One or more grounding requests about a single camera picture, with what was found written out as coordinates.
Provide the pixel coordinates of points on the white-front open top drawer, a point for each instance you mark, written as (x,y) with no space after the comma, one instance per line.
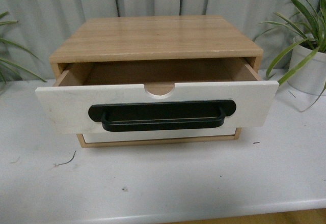
(82,85)

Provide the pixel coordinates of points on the light wooden drawer cabinet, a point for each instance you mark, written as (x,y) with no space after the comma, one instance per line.
(155,38)

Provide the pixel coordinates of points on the white lower drawer front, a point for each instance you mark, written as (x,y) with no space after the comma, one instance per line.
(159,134)

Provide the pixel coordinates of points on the grey corrugated curtain backdrop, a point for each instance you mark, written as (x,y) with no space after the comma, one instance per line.
(41,26)

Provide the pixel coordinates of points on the white plant pot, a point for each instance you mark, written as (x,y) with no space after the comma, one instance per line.
(311,77)

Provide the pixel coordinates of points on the green plant leaves left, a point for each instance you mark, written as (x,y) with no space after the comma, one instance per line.
(10,65)

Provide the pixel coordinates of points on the green spider plant right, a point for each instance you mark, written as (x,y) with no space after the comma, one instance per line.
(308,26)

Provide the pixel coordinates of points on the black metal drawer handle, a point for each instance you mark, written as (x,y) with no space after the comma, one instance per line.
(130,117)

